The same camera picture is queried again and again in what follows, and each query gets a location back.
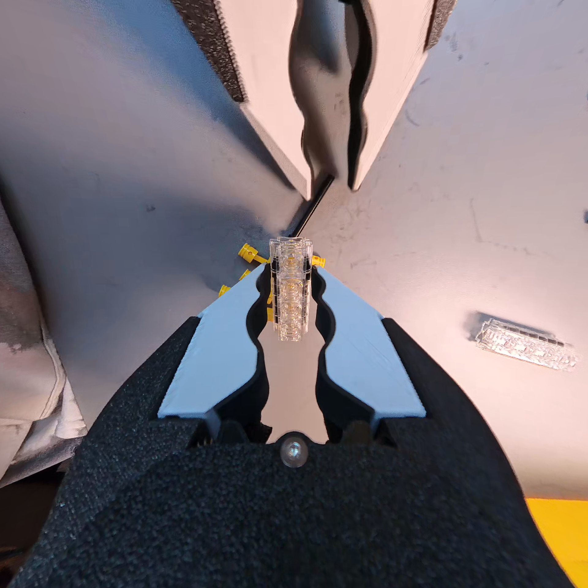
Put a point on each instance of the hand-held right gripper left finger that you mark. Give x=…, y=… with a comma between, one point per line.
x=216, y=363

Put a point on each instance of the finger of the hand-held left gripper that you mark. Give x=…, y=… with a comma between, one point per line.
x=399, y=55
x=262, y=69

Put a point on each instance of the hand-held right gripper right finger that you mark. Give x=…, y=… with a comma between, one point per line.
x=367, y=363

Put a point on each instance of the clear plastic engine block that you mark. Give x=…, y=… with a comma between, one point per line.
x=291, y=294
x=526, y=344

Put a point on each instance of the yellow piston crankshaft assembly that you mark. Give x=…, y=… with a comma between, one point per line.
x=250, y=252

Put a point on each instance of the grey patterned sweatshirt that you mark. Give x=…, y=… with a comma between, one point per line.
x=27, y=367

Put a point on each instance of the yellow storage bin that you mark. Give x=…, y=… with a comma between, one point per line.
x=560, y=537

